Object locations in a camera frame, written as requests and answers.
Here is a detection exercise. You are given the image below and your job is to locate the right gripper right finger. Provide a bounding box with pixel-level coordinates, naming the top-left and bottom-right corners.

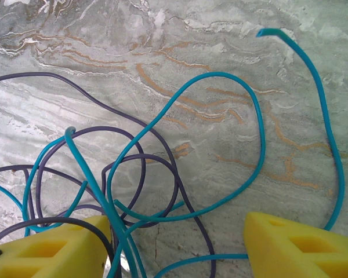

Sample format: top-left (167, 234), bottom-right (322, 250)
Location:
top-left (244, 211), bottom-right (348, 278)

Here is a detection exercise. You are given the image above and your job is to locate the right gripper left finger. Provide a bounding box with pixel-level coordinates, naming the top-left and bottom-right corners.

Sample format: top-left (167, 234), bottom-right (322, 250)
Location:
top-left (0, 215), bottom-right (113, 278)

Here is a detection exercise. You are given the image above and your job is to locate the thin blue cable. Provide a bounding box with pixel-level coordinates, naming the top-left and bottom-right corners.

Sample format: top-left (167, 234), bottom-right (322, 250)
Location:
top-left (64, 126), bottom-right (147, 278)
top-left (106, 72), bottom-right (266, 278)
top-left (153, 28), bottom-right (346, 278)

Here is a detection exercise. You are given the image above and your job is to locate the thin purple cable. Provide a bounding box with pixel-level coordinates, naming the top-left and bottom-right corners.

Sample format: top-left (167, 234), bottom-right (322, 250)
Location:
top-left (0, 126), bottom-right (147, 278)
top-left (0, 72), bottom-right (216, 278)
top-left (101, 154), bottom-right (180, 228)

